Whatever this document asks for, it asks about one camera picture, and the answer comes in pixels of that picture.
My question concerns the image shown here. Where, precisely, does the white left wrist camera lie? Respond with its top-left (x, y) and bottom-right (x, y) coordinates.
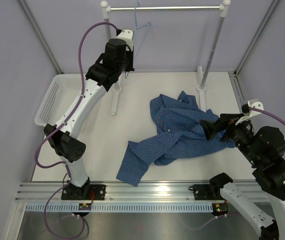
top-left (117, 29), bottom-right (134, 52)

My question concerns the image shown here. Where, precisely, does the white and silver clothes rack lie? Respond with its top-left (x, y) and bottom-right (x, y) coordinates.
top-left (100, 0), bottom-right (231, 111)

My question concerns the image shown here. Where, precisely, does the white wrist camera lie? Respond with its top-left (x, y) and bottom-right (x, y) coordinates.
top-left (117, 29), bottom-right (134, 52)
top-left (235, 98), bottom-right (264, 126)

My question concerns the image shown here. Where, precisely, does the aluminium frame post right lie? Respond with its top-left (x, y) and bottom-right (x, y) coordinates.
top-left (234, 0), bottom-right (282, 77)

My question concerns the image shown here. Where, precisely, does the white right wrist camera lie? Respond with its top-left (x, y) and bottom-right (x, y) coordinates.
top-left (235, 98), bottom-right (264, 126)

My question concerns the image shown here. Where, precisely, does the white plastic basket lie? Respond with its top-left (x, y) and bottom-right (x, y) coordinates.
top-left (34, 74), bottom-right (101, 129)

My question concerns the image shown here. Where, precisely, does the aluminium mounting rail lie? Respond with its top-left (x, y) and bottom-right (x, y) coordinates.
top-left (14, 181), bottom-right (271, 202)

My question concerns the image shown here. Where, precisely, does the aluminium frame post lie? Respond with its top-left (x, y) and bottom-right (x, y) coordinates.
top-left (234, 0), bottom-right (282, 77)
top-left (16, 0), bottom-right (64, 75)

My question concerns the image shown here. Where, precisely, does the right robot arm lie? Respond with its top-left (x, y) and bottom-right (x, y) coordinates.
top-left (200, 113), bottom-right (285, 240)

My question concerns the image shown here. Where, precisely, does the aluminium frame post left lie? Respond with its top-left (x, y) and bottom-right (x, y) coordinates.
top-left (16, 0), bottom-right (64, 75)

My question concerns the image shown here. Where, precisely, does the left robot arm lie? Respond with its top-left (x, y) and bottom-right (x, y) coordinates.
top-left (44, 37), bottom-right (134, 201)

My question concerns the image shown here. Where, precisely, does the white slotted cable duct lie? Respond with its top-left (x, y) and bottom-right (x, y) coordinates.
top-left (25, 202), bottom-right (214, 213)

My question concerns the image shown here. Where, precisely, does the blue plaid shirt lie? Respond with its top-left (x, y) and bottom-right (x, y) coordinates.
top-left (116, 91), bottom-right (235, 187)

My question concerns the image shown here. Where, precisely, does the light blue wire hanger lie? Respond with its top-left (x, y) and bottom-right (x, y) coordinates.
top-left (133, 9), bottom-right (152, 62)

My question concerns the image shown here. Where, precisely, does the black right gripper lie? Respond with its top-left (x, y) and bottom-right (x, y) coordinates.
top-left (199, 112), bottom-right (261, 166)

